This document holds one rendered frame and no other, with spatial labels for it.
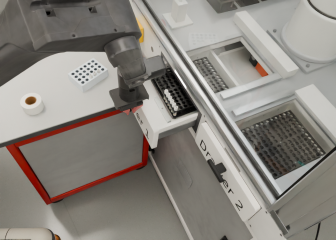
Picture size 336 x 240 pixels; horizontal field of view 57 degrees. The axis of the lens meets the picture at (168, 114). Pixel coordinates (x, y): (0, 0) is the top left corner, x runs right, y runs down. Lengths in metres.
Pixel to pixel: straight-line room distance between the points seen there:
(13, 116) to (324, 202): 0.98
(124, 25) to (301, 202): 0.52
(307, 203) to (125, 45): 0.50
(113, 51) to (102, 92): 0.83
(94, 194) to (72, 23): 1.53
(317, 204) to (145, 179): 1.28
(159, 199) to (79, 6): 1.53
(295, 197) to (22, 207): 1.46
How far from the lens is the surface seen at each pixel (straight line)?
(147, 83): 1.12
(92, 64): 1.24
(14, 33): 0.36
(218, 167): 0.89
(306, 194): 0.69
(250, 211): 0.88
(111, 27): 0.34
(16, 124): 1.17
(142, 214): 1.76
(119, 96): 0.89
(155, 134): 0.91
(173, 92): 1.02
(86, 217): 1.78
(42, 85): 1.25
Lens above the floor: 1.69
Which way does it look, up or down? 55 degrees down
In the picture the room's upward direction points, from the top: 10 degrees clockwise
